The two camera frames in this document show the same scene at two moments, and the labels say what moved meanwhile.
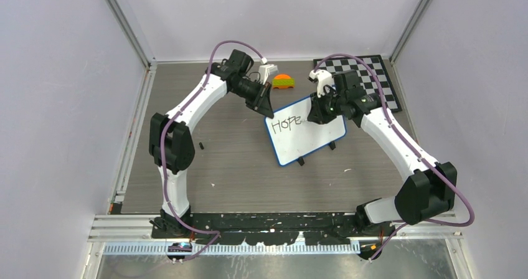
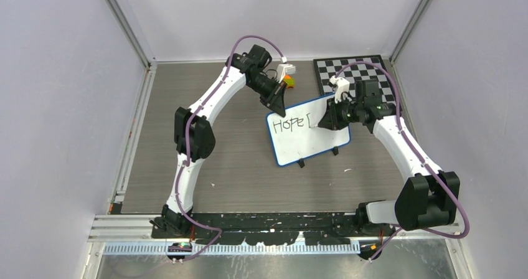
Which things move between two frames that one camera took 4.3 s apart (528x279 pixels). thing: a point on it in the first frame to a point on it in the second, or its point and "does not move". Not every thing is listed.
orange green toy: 283,81 does not move
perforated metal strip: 146,248 does not move
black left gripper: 262,103 to 275,101
